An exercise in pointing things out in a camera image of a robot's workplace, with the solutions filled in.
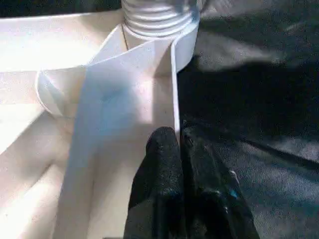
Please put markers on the white plastic table leg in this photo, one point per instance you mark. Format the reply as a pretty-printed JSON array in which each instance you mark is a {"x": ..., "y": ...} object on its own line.
[{"x": 159, "y": 20}]

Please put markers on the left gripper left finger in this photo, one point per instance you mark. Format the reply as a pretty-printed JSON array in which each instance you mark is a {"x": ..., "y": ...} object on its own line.
[{"x": 159, "y": 186}]

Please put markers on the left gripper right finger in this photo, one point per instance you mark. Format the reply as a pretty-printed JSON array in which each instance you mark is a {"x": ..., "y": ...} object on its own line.
[{"x": 211, "y": 199}]

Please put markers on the black plastic mat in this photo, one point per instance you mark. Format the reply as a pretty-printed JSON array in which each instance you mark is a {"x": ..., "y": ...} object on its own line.
[{"x": 249, "y": 99}]

